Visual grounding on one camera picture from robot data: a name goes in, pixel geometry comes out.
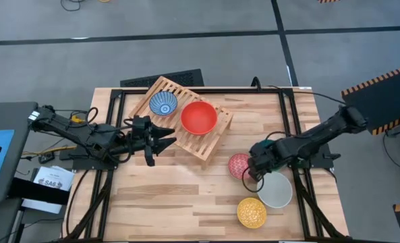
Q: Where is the grey desk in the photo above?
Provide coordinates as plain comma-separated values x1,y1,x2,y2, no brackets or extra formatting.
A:
0,101,38,205

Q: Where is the large hazard-striped black platform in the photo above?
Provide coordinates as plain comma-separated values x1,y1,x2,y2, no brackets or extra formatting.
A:
341,63,400,136

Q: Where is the long black arm cable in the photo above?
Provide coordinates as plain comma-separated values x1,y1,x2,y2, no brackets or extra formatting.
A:
266,84,348,106

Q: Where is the yellow patterned bowl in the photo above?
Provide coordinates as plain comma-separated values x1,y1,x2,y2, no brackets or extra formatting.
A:
237,197,268,230

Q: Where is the wooden slatted shelf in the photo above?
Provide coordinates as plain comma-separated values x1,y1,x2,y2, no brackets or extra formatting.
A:
128,76,235,169

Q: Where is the pink wave-patterned bowl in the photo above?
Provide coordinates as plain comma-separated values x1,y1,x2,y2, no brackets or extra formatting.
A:
227,153,254,180

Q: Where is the black curved floor cable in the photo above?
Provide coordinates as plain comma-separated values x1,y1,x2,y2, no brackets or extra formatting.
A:
380,130,400,176

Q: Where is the yellow cable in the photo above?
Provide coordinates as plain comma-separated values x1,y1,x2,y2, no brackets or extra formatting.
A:
22,145,78,157

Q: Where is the blue striped bowl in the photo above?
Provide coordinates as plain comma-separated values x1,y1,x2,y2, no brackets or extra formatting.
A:
148,90,179,117

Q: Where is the plain red bowl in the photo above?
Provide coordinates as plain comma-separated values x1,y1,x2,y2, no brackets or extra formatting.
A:
180,101,219,136

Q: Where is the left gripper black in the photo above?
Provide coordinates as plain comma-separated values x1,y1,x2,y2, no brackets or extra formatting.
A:
128,114,178,167

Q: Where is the white printed paper sheet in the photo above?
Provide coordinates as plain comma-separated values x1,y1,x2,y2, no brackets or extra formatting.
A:
32,165,75,192

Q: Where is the pale white bowl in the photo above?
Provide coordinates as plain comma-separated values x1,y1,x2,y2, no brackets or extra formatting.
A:
256,171,293,209

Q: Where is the black hanging table cable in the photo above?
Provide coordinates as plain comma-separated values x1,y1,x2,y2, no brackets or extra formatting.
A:
65,168,90,238

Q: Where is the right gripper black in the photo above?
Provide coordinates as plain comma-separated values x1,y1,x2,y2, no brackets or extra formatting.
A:
248,143,282,183

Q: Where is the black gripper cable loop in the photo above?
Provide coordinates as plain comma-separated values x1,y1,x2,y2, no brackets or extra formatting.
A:
241,167,266,194

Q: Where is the black metal table frame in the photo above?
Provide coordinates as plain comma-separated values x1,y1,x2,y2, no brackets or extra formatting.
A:
64,86,351,243

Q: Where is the black looped floor cable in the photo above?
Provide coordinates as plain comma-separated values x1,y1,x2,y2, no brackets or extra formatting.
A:
60,0,86,12

